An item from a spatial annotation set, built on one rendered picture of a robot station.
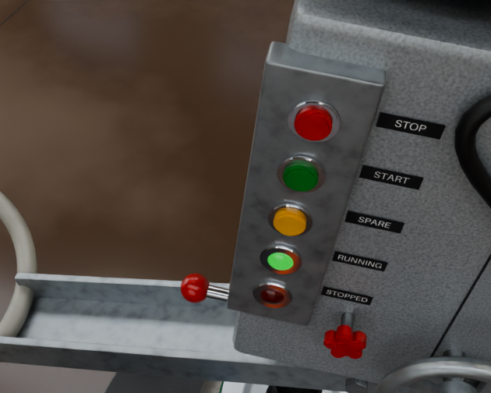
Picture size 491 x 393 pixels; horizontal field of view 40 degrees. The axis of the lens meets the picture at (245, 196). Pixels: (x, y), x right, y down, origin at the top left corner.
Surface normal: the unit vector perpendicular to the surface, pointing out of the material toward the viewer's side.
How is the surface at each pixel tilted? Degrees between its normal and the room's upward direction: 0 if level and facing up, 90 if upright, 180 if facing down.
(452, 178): 90
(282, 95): 90
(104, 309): 15
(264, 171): 90
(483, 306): 90
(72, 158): 0
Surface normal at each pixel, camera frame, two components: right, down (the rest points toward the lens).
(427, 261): -0.18, 0.69
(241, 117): 0.11, -0.69
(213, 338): -0.15, -0.72
